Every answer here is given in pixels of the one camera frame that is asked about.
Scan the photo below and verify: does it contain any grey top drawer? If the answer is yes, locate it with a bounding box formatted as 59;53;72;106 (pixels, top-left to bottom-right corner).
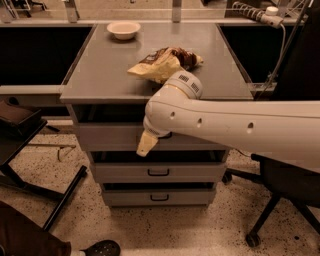
75;123;226;151

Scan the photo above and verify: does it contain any black side table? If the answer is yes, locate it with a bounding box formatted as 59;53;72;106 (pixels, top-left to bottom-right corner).
0;116;88;231

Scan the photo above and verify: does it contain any brown trouser leg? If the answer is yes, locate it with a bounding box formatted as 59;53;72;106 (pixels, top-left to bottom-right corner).
0;201;71;256

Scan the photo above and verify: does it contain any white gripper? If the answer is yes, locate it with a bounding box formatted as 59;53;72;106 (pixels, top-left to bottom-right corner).
136;117;170;157

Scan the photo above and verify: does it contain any black office chair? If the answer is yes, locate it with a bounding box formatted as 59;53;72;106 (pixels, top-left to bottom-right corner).
222;154;320;248

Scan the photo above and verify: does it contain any dark box on table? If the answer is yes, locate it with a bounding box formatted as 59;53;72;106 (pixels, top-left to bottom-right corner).
0;97;41;136

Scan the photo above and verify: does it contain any white power strip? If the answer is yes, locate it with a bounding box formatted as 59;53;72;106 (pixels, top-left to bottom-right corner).
232;0;284;29

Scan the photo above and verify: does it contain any grey middle drawer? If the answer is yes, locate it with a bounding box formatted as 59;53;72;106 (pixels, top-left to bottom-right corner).
90;162;226;183

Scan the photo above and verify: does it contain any black perforated shoe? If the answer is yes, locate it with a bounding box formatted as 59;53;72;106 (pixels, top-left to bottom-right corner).
83;240;121;256

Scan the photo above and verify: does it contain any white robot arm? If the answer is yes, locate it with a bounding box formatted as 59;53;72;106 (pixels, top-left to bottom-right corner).
137;71;320;172

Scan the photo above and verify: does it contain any grey drawer cabinet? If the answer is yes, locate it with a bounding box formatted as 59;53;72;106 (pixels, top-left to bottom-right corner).
61;22;251;193

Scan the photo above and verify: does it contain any white cable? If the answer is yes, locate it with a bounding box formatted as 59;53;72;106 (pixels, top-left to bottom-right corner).
256;23;288;101

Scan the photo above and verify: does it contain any grey bottom drawer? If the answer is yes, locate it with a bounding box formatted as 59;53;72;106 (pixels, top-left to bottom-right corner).
102;190;216;207

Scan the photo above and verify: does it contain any white bowl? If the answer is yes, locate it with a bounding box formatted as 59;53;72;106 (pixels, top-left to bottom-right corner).
107;21;141;40

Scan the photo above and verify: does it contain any grey drawer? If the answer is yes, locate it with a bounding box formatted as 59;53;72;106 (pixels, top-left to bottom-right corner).
75;123;226;151
90;162;226;183
102;190;216;207

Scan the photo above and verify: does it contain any yellow brown chip bag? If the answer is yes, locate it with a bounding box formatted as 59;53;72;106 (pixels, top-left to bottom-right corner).
127;47;203;84

